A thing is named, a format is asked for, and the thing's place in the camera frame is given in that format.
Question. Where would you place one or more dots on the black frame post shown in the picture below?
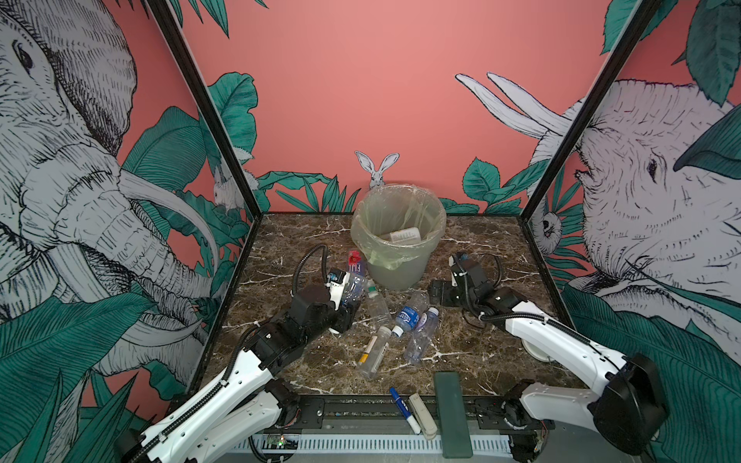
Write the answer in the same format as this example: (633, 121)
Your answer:
(163, 14)
(637, 22)

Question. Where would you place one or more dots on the white slotted cable duct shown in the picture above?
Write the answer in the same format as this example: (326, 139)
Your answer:
(328, 444)

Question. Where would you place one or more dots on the white round timer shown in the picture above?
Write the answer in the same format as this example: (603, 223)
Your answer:
(536, 352)

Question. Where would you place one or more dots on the blue white marker pen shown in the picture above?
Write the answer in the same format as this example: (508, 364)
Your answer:
(407, 414)

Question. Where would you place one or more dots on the white bottle yellow logo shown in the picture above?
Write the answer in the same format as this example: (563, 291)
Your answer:
(406, 236)

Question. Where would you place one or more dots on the black left frame post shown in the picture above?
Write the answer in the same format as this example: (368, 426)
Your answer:
(163, 14)

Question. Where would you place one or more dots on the clear bottle pink blue label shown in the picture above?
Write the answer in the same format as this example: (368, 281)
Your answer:
(422, 336)

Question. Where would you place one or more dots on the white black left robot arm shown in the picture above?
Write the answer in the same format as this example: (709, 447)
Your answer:
(261, 354)

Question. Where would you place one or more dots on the dark green flat block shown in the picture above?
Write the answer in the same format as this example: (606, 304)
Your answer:
(454, 429)

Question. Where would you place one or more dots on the black right frame post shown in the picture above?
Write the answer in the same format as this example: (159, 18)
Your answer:
(637, 22)

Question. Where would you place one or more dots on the grey bin with green liner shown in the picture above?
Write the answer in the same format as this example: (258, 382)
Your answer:
(396, 228)

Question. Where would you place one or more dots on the clear bottle green cap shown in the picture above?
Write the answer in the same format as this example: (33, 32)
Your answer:
(376, 305)

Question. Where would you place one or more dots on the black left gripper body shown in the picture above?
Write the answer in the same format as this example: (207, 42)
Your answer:
(340, 320)

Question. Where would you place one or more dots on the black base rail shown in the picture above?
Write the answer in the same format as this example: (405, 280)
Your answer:
(608, 413)

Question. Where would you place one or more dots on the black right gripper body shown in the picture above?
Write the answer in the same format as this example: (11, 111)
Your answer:
(452, 296)

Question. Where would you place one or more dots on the Fiji bottle red blue label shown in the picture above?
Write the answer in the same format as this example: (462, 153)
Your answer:
(356, 284)

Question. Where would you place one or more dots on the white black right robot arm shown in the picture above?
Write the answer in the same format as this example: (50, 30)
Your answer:
(597, 366)

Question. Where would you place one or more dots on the clear bottle yellow inside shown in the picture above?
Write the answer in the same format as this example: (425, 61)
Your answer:
(374, 353)

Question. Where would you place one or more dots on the white eraser bar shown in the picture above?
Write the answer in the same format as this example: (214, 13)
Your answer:
(423, 416)

